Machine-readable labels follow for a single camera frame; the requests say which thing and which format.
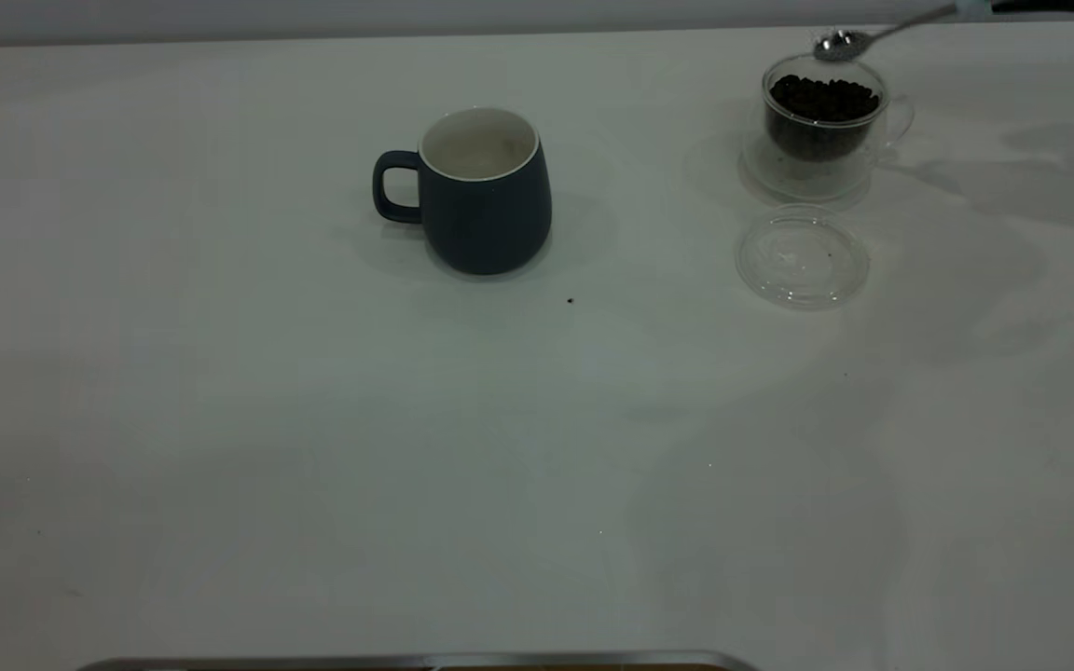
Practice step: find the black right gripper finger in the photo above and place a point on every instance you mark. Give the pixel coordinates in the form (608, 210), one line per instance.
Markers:
(1059, 6)

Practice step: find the dark grey ceramic mug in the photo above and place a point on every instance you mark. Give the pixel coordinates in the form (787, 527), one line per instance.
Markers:
(486, 219)

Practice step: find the coffee beans in glass cup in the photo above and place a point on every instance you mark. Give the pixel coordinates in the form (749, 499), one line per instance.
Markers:
(822, 107)

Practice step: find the clear glass cup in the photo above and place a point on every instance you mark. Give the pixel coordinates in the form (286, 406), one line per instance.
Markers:
(817, 182)

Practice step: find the clear glass lid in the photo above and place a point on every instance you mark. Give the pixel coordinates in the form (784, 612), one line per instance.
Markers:
(803, 261)

